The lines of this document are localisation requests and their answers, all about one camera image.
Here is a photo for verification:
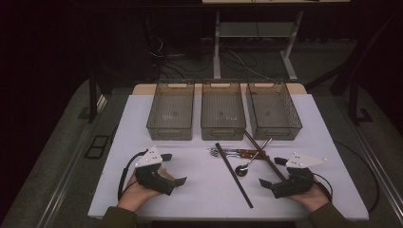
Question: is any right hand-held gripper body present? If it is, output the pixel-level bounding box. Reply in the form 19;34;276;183
271;152;328;200

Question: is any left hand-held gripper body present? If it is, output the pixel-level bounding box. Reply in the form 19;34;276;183
134;145;176;197

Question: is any large black metal stand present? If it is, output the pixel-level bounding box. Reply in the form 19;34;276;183
303;12;403;126

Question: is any white metal desk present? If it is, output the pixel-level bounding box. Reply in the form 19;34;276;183
201;0;352;83

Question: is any person's left hand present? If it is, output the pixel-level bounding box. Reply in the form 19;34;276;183
116;173;163;213

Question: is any fork with wooden handle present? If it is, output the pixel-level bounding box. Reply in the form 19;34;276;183
208;150;270;161

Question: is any black floor outlet frame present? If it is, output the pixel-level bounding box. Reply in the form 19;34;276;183
84;135;111;160

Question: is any small wooden spoon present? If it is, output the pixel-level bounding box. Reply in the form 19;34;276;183
158;166;177;183

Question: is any knife with wooden handle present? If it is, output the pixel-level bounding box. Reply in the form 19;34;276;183
206;146;266;157

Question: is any metal floor rail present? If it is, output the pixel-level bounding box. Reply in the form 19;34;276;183
343;122;403;219
36;94;108;228

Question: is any transparent grey plastic bin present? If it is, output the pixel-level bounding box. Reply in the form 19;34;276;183
245;80;303;142
200;79;247;142
145;80;196;142

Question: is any metal spoon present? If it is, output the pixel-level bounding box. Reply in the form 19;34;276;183
235;137;274;178

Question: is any person's right hand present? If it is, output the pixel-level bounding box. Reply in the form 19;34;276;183
286;177;331;213

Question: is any black floor cable bundle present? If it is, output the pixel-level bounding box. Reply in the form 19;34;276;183
148;34;286;82

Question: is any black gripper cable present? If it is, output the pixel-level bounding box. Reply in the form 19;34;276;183
312;141;380;214
117;149;149;201

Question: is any white floor cable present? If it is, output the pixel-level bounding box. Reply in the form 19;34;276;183
227;48;274;81

